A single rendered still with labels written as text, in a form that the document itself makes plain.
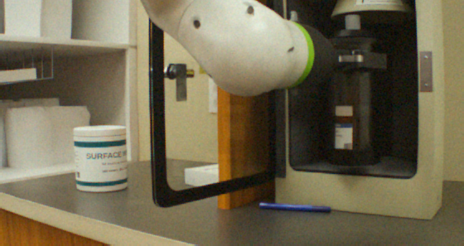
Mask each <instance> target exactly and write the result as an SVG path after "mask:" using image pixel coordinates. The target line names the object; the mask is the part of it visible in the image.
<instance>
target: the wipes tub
mask: <svg viewBox="0 0 464 246"><path fill-rule="evenodd" d="M74 149H75V174H76V183H77V188H78V189H79V190H80V191H88V192H94V193H101V192H110V191H120V190H123V189H124V188H126V187H127V186H128V164H127V145H126V127H121V126H105V125H98V126H84V127H77V128H74Z"/></svg>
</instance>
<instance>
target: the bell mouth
mask: <svg viewBox="0 0 464 246"><path fill-rule="evenodd" d="M346 15H359V16H360V24H382V23H388V24H389V23H394V22H405V21H407V20H410V21H411V20H413V19H414V18H415V17H416V12H415V11H414V9H413V6H412V4H411V3H410V1H409V0H338V1H337V3H336V5H335V9H334V11H333V13H332V14H331V19H332V20H333V21H337V22H346Z"/></svg>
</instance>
